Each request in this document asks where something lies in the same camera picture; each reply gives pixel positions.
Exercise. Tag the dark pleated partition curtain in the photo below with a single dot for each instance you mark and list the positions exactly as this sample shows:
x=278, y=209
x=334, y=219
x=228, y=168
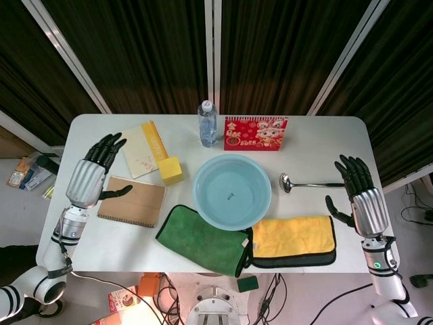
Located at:
x=399, y=84
x=287, y=50
x=23, y=74
x=135, y=50

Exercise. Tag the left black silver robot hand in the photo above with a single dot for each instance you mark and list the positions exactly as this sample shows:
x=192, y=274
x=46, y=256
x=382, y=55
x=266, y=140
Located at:
x=84, y=179

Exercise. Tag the dark green sponge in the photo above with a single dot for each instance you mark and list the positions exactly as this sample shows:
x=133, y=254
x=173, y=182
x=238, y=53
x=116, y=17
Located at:
x=247, y=284

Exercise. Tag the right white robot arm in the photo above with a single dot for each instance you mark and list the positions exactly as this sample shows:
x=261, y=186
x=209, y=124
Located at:
x=384, y=274

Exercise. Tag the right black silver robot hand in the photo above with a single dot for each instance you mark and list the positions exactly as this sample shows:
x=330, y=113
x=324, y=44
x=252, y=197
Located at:
x=370, y=210

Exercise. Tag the white packet red print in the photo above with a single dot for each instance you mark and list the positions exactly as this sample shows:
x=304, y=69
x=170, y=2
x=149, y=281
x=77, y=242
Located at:
x=14, y=178

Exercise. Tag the blue and white packet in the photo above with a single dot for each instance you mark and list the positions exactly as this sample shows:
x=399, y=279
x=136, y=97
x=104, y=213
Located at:
x=35, y=179

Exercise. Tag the black cylinder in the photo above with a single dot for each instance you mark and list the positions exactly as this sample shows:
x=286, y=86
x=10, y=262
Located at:
x=47, y=161

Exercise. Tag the red snack package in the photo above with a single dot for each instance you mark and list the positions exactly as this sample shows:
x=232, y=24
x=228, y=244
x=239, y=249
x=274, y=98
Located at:
x=123, y=299

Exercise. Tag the light blue plastic basin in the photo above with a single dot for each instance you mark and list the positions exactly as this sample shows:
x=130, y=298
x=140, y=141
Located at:
x=233, y=206

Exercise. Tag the green microfiber cloth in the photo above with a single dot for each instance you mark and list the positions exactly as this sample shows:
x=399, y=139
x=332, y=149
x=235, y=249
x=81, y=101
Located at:
x=199, y=240

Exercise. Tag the orange packet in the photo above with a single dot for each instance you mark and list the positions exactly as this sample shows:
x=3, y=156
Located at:
x=23, y=165

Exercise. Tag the cream and yellow booklet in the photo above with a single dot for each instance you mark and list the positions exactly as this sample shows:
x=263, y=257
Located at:
x=142, y=149

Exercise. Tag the yellow green packet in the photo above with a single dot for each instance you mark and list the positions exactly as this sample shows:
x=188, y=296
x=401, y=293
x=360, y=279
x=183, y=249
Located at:
x=48, y=192

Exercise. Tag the yellow and grey microfiber cloth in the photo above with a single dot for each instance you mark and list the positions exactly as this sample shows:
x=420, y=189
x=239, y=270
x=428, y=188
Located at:
x=291, y=233

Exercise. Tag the clear plastic water bottle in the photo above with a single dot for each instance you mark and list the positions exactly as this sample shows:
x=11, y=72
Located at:
x=207, y=128

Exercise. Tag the orange box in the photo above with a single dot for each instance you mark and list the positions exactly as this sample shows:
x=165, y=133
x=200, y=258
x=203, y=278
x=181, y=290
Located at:
x=149, y=286

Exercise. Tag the yellow cube block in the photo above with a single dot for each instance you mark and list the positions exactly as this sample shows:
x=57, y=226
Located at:
x=170, y=169

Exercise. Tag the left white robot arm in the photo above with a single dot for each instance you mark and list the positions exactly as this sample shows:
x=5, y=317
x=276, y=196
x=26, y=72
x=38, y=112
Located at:
x=72, y=223

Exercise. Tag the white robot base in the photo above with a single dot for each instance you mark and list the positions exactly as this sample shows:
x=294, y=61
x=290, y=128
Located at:
x=214, y=304

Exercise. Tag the brown spiral notebook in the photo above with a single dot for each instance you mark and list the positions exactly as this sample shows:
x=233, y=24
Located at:
x=135, y=203

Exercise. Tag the red desk calendar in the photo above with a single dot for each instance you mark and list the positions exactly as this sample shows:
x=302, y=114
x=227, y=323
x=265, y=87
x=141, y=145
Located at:
x=253, y=135

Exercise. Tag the stainless steel ladle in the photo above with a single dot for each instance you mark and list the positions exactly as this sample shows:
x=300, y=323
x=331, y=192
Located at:
x=285, y=183

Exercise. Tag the white partition frame post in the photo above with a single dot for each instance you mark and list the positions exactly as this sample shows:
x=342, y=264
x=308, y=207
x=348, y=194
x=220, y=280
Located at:
x=67, y=50
x=213, y=50
x=348, y=57

